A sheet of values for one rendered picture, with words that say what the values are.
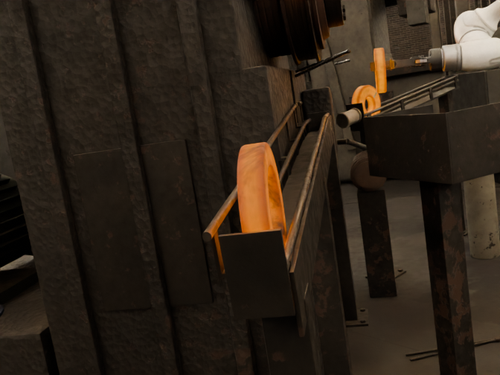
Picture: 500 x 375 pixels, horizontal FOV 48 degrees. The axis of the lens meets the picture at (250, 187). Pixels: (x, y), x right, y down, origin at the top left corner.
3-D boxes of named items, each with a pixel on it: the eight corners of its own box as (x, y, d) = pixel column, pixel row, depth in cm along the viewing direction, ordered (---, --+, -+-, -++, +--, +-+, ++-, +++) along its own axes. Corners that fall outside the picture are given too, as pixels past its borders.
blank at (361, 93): (364, 132, 225) (371, 132, 222) (346, 105, 216) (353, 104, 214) (379, 105, 231) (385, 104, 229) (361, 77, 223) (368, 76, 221)
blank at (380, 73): (374, 49, 187) (384, 47, 186) (373, 47, 202) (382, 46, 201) (377, 95, 191) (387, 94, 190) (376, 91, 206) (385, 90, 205)
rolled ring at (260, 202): (272, 133, 81) (250, 136, 81) (257, 151, 63) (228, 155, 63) (292, 255, 84) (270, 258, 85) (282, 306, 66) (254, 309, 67)
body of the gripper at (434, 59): (443, 70, 188) (414, 73, 190) (440, 70, 196) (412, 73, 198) (443, 47, 187) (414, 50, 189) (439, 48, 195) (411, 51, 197)
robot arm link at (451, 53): (457, 71, 196) (439, 73, 197) (456, 44, 194) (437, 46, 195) (461, 70, 187) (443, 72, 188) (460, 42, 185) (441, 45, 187)
